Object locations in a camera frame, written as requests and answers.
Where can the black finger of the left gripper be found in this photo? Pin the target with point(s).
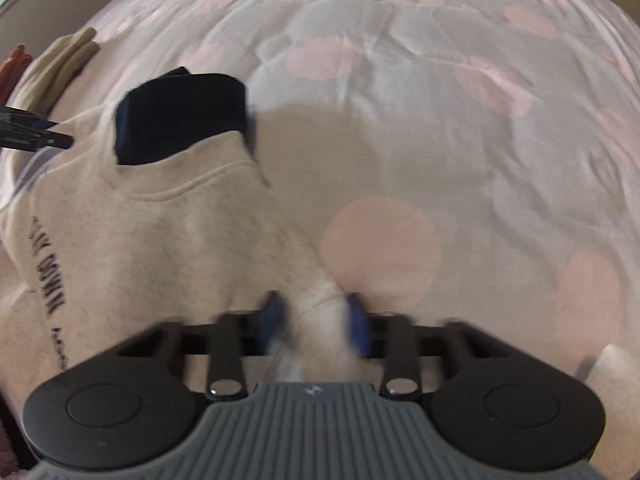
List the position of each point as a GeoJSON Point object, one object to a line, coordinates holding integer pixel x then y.
{"type": "Point", "coordinates": [24, 131]}

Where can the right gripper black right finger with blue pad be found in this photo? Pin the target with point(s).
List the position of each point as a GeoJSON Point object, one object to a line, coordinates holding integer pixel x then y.
{"type": "Point", "coordinates": [400, 344]}

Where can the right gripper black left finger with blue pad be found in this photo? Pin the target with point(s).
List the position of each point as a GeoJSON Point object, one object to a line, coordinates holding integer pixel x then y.
{"type": "Point", "coordinates": [226, 342]}

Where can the light grey printed sweatshirt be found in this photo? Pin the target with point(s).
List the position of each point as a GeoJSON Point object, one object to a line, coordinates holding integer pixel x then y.
{"type": "Point", "coordinates": [158, 212]}

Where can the folded rust orange garment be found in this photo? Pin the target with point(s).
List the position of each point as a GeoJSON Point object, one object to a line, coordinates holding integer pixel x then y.
{"type": "Point", "coordinates": [12, 70]}

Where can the folded beige garment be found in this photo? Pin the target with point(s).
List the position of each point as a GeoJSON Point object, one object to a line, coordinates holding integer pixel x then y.
{"type": "Point", "coordinates": [48, 76]}

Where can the pink polka dot bedspread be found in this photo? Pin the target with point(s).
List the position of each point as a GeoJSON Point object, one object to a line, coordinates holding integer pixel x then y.
{"type": "Point", "coordinates": [474, 159]}

